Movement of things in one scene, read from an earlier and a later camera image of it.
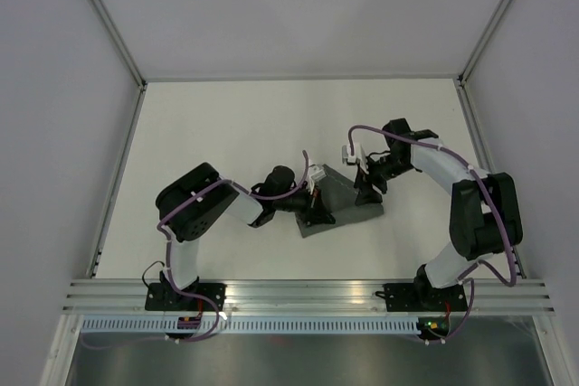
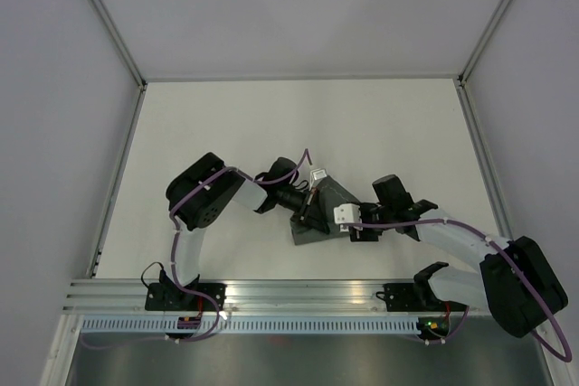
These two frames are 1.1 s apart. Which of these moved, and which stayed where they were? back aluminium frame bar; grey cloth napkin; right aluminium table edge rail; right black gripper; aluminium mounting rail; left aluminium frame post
Moved: right black gripper; grey cloth napkin
Stayed: aluminium mounting rail; back aluminium frame bar; left aluminium frame post; right aluminium table edge rail
